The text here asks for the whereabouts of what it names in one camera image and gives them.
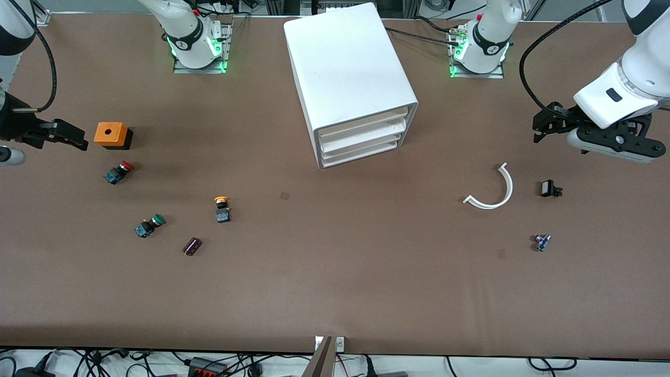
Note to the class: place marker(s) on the small black electronic component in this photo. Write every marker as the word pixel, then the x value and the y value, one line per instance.
pixel 548 188

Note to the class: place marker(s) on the purple cylindrical capacitor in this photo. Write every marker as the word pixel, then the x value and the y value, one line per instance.
pixel 192 246

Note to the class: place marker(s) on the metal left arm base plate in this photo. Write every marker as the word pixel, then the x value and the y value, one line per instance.
pixel 500 73

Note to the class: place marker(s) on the small blue electronic component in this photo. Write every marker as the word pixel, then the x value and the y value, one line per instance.
pixel 542 242

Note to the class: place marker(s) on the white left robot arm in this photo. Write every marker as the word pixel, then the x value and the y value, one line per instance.
pixel 638 78

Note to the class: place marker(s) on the brown wooden post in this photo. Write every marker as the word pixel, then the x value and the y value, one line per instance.
pixel 320 361

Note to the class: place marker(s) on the black power strip red switches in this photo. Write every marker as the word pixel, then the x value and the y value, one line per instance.
pixel 207 367

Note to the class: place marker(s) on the white curved plastic strip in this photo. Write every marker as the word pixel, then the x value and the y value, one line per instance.
pixel 505 196

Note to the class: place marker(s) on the aluminium frame profile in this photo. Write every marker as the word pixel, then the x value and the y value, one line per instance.
pixel 44 18

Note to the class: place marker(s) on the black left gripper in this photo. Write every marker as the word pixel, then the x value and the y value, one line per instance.
pixel 564 119

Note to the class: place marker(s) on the white drawer cabinet shell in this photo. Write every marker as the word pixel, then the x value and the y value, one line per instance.
pixel 343 68

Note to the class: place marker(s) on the small white metal bracket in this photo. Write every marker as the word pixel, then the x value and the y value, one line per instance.
pixel 319 343
pixel 340 343

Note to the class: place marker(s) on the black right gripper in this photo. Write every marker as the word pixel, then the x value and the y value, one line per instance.
pixel 15 125

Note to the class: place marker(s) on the red push button switch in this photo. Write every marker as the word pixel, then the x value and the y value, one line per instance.
pixel 119 172

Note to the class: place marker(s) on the yellow push button switch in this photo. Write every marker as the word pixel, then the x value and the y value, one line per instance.
pixel 222 209

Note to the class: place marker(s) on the white cabinet drawer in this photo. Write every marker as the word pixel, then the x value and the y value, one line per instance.
pixel 361 123
pixel 361 156
pixel 361 147
pixel 361 137

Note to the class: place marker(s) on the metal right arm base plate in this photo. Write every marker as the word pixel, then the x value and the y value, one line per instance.
pixel 222 60

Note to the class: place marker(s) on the green push button switch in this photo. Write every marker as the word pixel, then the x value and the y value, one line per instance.
pixel 149 225

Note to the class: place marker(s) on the orange box with hole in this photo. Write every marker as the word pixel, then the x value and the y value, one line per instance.
pixel 110 134

